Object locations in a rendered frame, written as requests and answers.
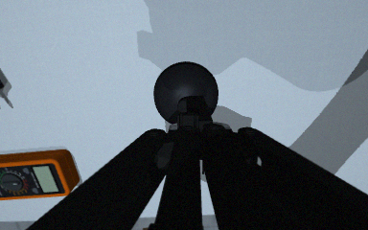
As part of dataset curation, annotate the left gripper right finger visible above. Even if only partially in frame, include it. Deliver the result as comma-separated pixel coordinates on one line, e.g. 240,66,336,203
195,96,368,230

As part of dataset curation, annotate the orange digital multimeter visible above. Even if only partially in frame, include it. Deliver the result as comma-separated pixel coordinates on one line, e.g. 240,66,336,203
0,149,80,200

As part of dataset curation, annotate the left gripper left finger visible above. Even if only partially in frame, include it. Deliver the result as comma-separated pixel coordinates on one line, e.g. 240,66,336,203
26,96,204,230

